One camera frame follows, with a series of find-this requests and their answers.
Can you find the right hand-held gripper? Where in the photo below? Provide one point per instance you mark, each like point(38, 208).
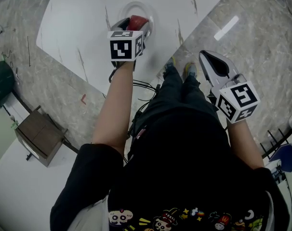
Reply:
point(237, 102)

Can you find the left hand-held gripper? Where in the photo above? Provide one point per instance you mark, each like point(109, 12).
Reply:
point(120, 49)

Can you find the red cube block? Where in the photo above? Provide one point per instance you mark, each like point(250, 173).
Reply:
point(137, 21)

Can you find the clear round dish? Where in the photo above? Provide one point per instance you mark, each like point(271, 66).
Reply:
point(138, 7)

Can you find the person's right forearm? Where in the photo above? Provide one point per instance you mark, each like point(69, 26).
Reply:
point(244, 143)

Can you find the person's left forearm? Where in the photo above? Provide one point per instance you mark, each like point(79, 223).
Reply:
point(114, 105)

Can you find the person's right shoe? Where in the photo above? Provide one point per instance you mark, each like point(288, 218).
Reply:
point(191, 68)

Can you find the person's shoe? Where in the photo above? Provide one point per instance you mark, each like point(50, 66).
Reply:
point(191, 68)
point(170, 62)

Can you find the white marble table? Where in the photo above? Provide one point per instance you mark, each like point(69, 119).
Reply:
point(88, 20)

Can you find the person's left shoe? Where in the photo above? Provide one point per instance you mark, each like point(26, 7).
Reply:
point(170, 62)

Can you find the black trousers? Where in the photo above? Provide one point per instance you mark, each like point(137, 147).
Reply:
point(175, 93)

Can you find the black cartoon print shirt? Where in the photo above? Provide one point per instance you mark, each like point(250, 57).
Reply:
point(184, 167)

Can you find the blue chair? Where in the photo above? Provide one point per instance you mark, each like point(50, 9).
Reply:
point(285, 156)

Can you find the brown wooden cabinet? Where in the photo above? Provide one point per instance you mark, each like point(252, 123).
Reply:
point(40, 133)

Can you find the dark green bin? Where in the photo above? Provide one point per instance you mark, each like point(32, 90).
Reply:
point(1, 80)

